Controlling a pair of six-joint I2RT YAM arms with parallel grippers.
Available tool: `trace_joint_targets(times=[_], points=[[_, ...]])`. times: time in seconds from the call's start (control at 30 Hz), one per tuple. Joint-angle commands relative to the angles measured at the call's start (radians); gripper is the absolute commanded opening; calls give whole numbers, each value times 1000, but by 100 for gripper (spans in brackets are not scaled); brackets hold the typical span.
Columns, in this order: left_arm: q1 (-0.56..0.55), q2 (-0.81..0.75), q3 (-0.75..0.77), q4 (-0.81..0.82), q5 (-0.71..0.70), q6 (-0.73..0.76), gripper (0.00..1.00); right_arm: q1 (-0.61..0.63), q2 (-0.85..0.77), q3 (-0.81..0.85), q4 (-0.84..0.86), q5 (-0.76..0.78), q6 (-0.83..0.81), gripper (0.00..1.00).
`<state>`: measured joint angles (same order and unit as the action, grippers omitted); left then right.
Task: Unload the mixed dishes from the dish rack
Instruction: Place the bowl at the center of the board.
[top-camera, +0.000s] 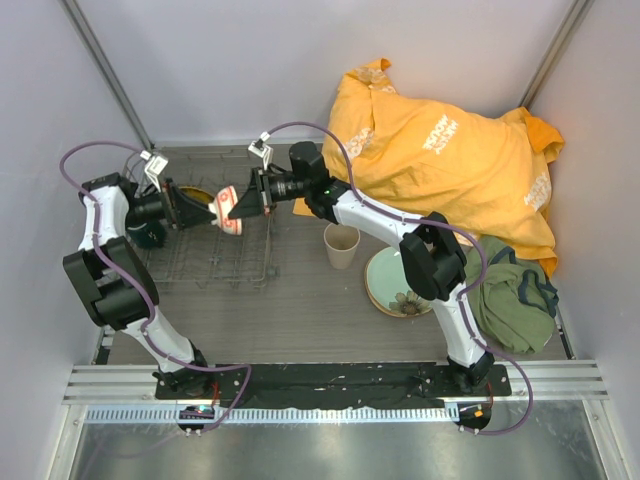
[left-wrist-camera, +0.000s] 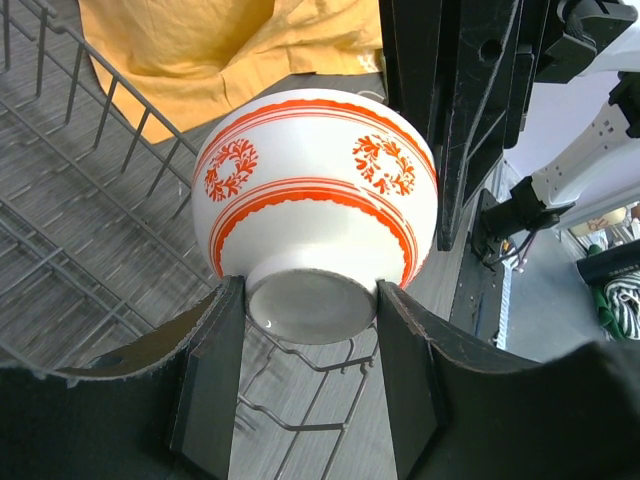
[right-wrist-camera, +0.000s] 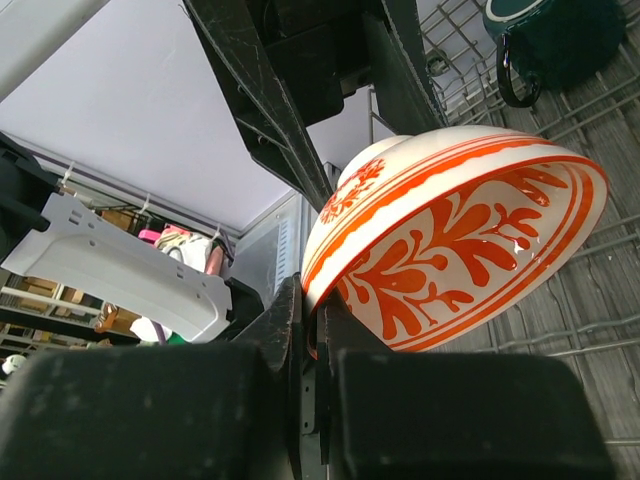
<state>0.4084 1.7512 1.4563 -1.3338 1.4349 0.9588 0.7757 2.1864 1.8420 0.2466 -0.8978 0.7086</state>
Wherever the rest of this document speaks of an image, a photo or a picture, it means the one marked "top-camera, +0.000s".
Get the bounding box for slotted cable duct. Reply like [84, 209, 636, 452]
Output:
[84, 403, 459, 427]

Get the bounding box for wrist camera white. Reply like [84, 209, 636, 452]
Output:
[247, 131, 273, 170]
[139, 150, 169, 192]

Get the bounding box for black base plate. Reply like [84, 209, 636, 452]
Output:
[153, 362, 512, 410]

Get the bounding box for olive green cloth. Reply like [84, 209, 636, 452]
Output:
[465, 236, 559, 354]

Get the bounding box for dark green mug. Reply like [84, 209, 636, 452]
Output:
[127, 221, 167, 250]

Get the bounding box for yellow patterned plate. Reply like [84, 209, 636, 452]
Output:
[180, 186, 208, 202]

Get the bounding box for beige tall cup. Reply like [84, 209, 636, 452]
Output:
[323, 224, 361, 270]

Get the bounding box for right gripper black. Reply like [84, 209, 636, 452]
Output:
[229, 169, 309, 222]

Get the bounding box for white orange patterned bowl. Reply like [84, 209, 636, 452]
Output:
[208, 185, 243, 236]

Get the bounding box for yellow Mickey Mouse shirt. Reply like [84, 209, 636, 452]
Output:
[322, 58, 565, 275]

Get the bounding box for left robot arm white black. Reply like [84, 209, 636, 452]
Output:
[63, 173, 219, 399]

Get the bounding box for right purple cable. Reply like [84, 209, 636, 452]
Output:
[264, 121, 535, 437]

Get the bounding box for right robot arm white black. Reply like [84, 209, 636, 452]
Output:
[230, 139, 494, 395]

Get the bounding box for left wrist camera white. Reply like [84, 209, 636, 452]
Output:
[139, 150, 169, 192]

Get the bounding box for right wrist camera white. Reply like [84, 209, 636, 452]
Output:
[247, 131, 273, 170]

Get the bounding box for wire dish rack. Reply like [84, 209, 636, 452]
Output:
[115, 149, 278, 288]

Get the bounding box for light green flower plate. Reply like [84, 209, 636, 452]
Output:
[364, 247, 435, 317]

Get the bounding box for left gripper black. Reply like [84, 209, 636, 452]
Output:
[125, 178, 217, 231]

